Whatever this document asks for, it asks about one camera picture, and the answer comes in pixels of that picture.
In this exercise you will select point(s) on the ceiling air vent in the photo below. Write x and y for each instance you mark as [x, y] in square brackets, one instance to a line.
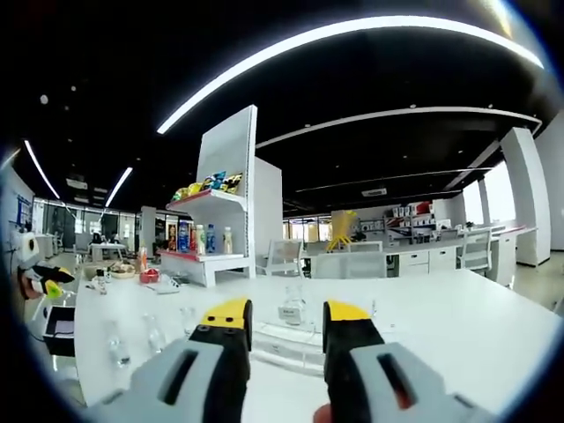
[374, 192]

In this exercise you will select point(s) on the storage shelves with boxes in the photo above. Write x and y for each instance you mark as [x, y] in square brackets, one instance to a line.
[410, 220]

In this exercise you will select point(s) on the wicker basket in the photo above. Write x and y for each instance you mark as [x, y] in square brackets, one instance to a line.
[121, 269]

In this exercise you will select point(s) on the blue snack bag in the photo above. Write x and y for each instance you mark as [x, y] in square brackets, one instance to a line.
[217, 180]

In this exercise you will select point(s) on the yellow green snack bag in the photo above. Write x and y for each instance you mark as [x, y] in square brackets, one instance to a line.
[185, 192]

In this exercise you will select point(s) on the black open box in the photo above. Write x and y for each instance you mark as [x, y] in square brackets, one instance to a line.
[59, 328]

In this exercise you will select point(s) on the curved ceiling light strip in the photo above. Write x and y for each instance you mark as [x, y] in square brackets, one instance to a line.
[396, 20]

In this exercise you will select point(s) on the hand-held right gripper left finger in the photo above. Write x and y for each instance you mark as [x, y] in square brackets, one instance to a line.
[216, 357]

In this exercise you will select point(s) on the white green drink bottle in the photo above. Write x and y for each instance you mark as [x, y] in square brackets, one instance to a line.
[200, 240]

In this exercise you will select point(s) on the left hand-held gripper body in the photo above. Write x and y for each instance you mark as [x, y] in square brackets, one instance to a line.
[27, 249]

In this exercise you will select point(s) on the white display shelf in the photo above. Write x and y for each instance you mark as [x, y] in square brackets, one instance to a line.
[229, 145]

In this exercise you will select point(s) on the dark green small device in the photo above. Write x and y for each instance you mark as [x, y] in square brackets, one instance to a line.
[178, 279]

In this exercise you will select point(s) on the small blue drink bottle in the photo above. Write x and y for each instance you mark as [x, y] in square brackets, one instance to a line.
[211, 239]

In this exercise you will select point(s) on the small clear jar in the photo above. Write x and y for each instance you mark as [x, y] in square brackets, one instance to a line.
[103, 283]

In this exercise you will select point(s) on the red round container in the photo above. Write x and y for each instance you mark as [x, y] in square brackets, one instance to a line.
[150, 276]

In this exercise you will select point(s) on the person's left hand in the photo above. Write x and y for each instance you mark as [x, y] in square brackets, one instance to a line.
[30, 289]

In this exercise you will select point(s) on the tall blue drink bottle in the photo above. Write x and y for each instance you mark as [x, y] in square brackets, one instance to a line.
[183, 235]

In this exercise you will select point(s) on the clear acrylic reagent rack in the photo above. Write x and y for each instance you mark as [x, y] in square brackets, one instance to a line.
[286, 352]

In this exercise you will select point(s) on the orange juice bottle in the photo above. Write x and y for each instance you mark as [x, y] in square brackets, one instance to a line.
[142, 260]

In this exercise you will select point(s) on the white beige drink bottle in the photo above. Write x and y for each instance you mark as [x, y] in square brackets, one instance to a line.
[227, 241]

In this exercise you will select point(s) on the person's right hand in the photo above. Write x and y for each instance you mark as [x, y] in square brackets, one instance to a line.
[323, 415]

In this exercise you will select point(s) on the grey desk partition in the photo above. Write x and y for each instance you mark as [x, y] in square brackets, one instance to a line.
[348, 265]

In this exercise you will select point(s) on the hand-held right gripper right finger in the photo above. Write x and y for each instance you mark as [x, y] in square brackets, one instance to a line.
[348, 352]

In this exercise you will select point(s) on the straight ceiling light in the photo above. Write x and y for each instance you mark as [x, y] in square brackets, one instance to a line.
[42, 169]
[119, 187]

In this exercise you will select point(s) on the white office chair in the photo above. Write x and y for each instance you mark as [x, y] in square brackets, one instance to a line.
[284, 257]
[476, 251]

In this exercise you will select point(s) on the black yellow snack bag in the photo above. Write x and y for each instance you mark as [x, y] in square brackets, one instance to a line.
[233, 182]

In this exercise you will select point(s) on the yellow frame structure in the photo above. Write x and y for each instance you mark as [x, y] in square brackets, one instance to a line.
[343, 229]

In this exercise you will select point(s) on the clear chemical reagent bottle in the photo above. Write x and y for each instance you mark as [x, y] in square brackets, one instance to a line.
[117, 348]
[293, 305]
[154, 336]
[187, 319]

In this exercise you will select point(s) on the white office desk row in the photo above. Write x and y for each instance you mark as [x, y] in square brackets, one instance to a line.
[440, 256]

